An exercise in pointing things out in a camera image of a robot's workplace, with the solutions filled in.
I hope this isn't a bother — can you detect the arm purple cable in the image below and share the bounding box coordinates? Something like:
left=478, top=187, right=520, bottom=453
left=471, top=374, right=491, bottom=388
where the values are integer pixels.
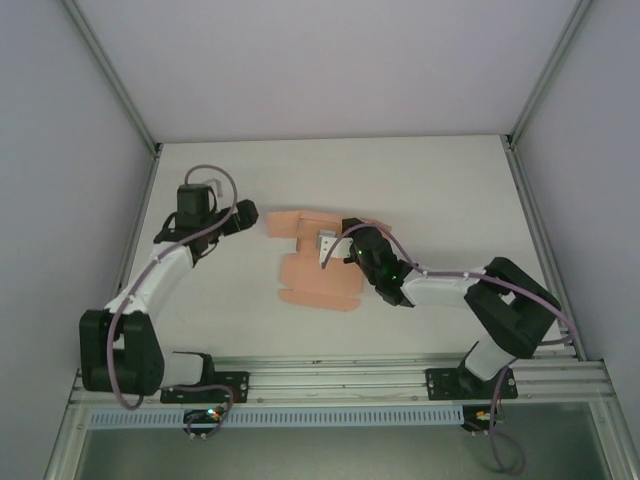
left=107, top=163, right=241, bottom=411
left=339, top=222, right=576, bottom=349

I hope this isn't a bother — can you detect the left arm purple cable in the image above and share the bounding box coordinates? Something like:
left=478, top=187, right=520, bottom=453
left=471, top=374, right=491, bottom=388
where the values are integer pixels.
left=107, top=163, right=241, bottom=411

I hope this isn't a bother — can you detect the orange paper box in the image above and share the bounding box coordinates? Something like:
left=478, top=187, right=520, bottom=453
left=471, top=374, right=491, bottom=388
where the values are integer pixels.
left=266, top=208, right=396, bottom=315

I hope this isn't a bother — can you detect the purple cable floor loop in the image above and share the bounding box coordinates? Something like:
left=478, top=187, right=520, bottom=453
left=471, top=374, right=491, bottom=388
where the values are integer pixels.
left=469, top=367, right=527, bottom=474

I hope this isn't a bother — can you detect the aluminium frame post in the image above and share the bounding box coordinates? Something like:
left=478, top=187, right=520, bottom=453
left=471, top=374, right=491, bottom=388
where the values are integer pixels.
left=503, top=0, right=599, bottom=150
left=62, top=0, right=162, bottom=157

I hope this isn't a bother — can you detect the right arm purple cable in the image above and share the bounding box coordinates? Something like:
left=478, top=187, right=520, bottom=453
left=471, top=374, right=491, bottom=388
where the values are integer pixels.
left=339, top=222, right=576, bottom=349

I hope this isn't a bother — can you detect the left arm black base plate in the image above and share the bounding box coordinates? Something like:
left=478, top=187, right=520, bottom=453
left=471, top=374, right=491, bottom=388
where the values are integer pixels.
left=159, top=368, right=250, bottom=405

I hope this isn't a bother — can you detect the aluminium mounting rail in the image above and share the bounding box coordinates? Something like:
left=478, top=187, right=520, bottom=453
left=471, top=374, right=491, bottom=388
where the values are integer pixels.
left=69, top=352, right=615, bottom=407

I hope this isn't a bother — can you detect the grey metal panel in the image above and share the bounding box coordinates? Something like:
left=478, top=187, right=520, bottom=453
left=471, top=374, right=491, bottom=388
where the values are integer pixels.
left=42, top=403, right=631, bottom=480

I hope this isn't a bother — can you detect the aluminium side rail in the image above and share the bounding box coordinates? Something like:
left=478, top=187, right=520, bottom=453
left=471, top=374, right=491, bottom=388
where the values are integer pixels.
left=98, top=144, right=162, bottom=371
left=501, top=134, right=584, bottom=361

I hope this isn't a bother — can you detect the small board with lit LED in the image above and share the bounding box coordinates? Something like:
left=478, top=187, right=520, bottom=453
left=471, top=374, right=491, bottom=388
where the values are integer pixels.
left=183, top=407, right=225, bottom=441

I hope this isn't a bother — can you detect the light blue slotted cable duct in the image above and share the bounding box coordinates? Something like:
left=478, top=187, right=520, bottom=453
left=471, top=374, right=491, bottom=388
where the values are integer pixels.
left=88, top=405, right=464, bottom=430

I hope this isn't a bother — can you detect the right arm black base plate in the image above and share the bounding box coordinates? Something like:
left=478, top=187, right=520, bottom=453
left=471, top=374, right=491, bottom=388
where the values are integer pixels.
left=424, top=367, right=519, bottom=401

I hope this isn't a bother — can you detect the small board with connectors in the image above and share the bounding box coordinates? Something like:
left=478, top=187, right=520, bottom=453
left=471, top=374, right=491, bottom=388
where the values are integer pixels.
left=462, top=405, right=506, bottom=437

